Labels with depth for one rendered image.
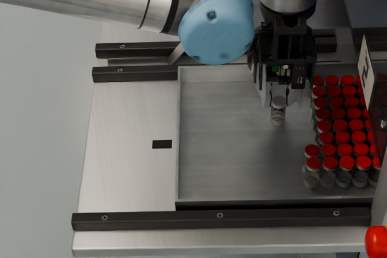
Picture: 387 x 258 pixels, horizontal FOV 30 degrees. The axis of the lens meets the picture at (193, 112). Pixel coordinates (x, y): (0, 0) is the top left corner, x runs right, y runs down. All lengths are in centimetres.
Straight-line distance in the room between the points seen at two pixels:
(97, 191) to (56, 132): 129
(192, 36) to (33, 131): 167
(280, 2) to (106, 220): 37
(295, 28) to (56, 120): 155
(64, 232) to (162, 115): 101
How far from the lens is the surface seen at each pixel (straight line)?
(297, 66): 94
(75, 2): 70
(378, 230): 84
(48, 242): 207
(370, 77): 96
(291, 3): 88
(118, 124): 112
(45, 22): 271
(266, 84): 101
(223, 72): 115
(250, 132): 109
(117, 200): 103
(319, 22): 128
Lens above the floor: 171
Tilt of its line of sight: 48 degrees down
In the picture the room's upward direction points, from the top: 3 degrees counter-clockwise
